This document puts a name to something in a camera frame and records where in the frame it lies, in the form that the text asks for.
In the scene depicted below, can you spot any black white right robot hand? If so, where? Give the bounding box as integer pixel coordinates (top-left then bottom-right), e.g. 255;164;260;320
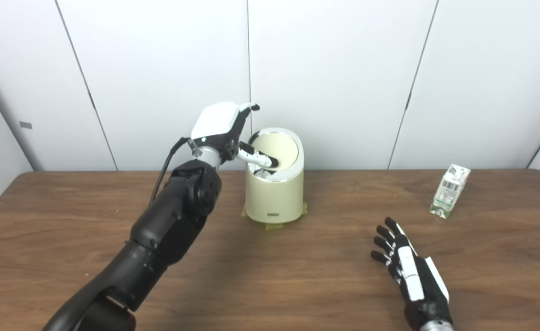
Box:
371;217;453;331

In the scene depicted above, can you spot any white green milk carton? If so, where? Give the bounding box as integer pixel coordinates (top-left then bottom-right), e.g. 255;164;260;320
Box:
430;164;471;219

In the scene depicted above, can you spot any cream-colored round bin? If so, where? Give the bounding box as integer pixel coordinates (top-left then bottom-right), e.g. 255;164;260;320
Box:
244;127;305;224

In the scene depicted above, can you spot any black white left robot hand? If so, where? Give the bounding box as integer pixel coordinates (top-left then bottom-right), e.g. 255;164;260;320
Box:
190;102;280;170

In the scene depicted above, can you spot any cream round bin lid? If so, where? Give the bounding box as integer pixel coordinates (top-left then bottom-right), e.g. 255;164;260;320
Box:
253;131;299;171

